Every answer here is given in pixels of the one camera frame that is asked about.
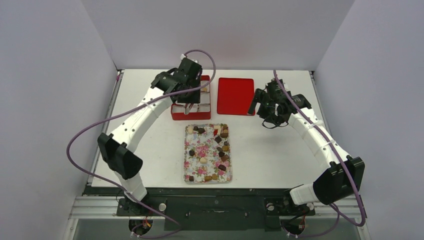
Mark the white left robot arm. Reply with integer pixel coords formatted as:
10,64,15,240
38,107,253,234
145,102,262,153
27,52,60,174
97,57,203,215

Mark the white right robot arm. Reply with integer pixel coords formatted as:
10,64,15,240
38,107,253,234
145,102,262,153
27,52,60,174
247,80,365,214

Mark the red chocolate box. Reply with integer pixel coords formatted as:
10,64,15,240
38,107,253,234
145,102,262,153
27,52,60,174
170,85,212,121

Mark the beige round chocolate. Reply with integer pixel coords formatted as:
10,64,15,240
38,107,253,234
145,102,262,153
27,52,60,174
199,157,208,164

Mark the dark chocolate on tray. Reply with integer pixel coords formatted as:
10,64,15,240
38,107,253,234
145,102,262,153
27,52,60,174
218,164,227,171

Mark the brown chocolate bottom tray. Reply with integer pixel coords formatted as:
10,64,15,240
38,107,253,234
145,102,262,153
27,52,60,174
204,175,213,182

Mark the red box lid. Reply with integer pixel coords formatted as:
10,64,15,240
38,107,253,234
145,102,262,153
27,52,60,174
216,77,255,116

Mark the floral serving tray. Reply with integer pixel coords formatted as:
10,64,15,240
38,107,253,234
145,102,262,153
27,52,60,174
183,123,233,184

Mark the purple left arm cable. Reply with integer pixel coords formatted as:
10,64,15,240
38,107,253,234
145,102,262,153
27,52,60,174
66,49,217,239

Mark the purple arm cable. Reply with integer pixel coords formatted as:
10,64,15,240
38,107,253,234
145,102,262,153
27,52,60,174
272,70,368,227
66,49,217,239

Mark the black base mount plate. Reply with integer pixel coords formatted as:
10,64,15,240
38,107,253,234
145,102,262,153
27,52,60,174
116,188,316,232

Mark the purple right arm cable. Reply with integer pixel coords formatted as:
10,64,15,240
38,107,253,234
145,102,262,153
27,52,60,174
272,70,368,227

